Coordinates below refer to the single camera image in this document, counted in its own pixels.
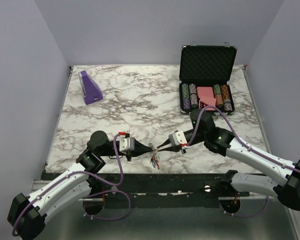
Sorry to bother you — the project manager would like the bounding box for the red keyring with keys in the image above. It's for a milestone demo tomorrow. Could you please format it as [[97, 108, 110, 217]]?
[[148, 142, 160, 170]]

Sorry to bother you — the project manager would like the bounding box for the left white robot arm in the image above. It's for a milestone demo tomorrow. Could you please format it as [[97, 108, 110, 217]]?
[[7, 130, 153, 240]]

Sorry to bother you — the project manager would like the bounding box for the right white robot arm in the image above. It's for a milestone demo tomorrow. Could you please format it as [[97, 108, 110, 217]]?
[[158, 108, 300, 211]]

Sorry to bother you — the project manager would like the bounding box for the pink playing card deck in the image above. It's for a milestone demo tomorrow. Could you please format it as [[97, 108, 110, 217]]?
[[196, 86, 217, 109]]

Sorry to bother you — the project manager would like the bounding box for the black poker chip case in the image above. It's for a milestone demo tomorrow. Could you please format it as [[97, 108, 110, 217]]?
[[179, 45, 237, 115]]

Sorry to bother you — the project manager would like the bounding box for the purple wedge-shaped box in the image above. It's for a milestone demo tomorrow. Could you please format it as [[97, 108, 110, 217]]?
[[78, 70, 103, 105]]

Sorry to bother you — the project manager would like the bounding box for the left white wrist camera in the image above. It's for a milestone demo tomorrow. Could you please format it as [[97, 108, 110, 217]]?
[[118, 132, 135, 153]]

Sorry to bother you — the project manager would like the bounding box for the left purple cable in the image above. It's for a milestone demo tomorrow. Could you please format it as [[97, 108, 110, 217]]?
[[11, 133, 132, 237]]

